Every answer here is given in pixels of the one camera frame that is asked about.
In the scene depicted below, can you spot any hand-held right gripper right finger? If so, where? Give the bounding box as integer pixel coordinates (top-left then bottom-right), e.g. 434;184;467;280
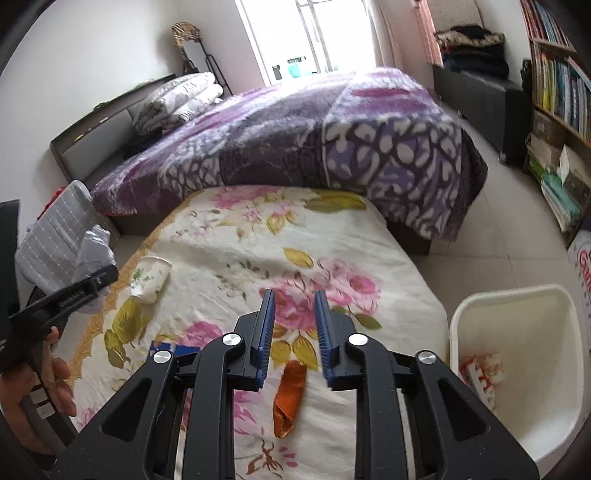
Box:
314;290;540;480

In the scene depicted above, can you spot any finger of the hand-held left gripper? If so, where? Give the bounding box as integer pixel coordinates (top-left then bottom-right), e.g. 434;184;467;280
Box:
21;265;119;335

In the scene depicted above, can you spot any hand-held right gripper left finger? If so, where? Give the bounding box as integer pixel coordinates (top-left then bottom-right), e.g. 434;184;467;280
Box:
51;288;277;480

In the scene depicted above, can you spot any white plastic bag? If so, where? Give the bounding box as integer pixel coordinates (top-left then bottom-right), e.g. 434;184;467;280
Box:
74;225;115;315

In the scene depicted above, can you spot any orange wrapper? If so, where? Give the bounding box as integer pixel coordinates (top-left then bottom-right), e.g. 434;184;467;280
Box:
272;360;308;438

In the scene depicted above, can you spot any white plastic bin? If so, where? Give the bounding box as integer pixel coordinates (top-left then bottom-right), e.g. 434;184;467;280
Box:
449;284;586;467

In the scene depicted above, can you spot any person's left hand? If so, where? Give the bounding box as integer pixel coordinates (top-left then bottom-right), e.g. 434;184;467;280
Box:
0;325;78;444

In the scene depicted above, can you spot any grey checked chair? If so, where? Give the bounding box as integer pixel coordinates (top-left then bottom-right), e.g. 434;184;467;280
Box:
14;180;95;294

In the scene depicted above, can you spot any floral paper cup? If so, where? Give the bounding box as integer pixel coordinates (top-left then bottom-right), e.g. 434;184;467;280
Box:
130;257;172;304

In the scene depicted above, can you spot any floral tablecloth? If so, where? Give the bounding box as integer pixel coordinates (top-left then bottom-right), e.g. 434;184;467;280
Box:
69;185;448;480

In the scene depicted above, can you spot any red cloth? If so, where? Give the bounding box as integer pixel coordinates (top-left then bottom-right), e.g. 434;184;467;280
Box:
39;185;68;217

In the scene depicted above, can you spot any blue snack packet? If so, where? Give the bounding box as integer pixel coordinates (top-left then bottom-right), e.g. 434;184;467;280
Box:
150;340;199;358

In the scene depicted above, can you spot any bed headboard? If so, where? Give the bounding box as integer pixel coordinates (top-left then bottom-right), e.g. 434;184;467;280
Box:
50;74;178;183

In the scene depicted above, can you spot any red and white wrapper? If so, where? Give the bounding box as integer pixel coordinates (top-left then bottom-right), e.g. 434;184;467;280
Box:
459;353;503;411

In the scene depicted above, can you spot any purple patterned blanket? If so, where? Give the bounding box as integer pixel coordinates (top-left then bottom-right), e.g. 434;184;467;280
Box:
90;66;489;243

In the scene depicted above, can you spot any folded white floral quilt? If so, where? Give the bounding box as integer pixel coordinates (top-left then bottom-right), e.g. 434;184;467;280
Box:
133;71;223;136

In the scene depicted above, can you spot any black metal coat rack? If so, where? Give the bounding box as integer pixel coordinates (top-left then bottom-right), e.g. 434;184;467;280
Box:
172;23;232;97

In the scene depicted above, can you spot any printed cardboard box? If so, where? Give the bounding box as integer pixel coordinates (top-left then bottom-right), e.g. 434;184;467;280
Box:
567;231;591;324

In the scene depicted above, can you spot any black bench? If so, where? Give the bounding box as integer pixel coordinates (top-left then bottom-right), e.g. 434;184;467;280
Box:
433;65;525;164

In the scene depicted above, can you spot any window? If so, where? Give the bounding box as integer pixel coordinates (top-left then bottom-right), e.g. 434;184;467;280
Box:
235;0;384;86

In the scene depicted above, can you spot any pile of dark clothes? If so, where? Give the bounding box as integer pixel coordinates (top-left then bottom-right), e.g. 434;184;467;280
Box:
434;25;509;77

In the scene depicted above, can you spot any wooden bookshelf with books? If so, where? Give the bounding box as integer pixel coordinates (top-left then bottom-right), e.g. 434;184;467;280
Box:
519;0;591;241

